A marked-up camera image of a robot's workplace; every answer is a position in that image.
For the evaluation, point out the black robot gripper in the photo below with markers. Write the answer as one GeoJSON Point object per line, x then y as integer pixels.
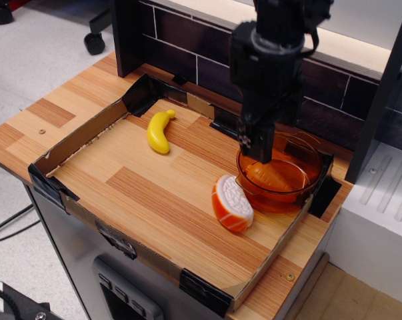
{"type": "Point", "coordinates": [270, 82]}

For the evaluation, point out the orange toy carrot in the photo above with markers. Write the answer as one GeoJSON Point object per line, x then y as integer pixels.
{"type": "Point", "coordinates": [276, 180]}

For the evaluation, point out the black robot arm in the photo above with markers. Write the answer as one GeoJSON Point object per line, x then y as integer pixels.
{"type": "Point", "coordinates": [291, 25]}

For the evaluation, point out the transparent orange plastic pot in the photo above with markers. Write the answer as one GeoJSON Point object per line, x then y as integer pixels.
{"type": "Point", "coordinates": [296, 151]}

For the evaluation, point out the cardboard fence with black tape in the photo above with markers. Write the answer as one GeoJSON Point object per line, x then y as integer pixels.
{"type": "Point", "coordinates": [102, 191]}

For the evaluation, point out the toy salmon sushi piece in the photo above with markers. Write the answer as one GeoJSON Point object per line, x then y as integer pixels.
{"type": "Point", "coordinates": [231, 207]}

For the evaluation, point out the yellow toy banana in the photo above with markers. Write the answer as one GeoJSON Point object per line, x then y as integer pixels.
{"type": "Point", "coordinates": [156, 131]}

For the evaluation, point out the brass screw right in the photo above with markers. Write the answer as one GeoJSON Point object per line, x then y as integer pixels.
{"type": "Point", "coordinates": [290, 277]}

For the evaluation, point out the black chair caster wheel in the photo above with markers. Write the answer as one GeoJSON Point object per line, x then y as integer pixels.
{"type": "Point", "coordinates": [93, 41]}

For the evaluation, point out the grey toy oven front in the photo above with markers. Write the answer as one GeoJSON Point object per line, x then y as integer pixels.
{"type": "Point", "coordinates": [123, 299]}

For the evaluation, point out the dark grey vertical post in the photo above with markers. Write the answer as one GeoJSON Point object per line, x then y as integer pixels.
{"type": "Point", "coordinates": [375, 123]}

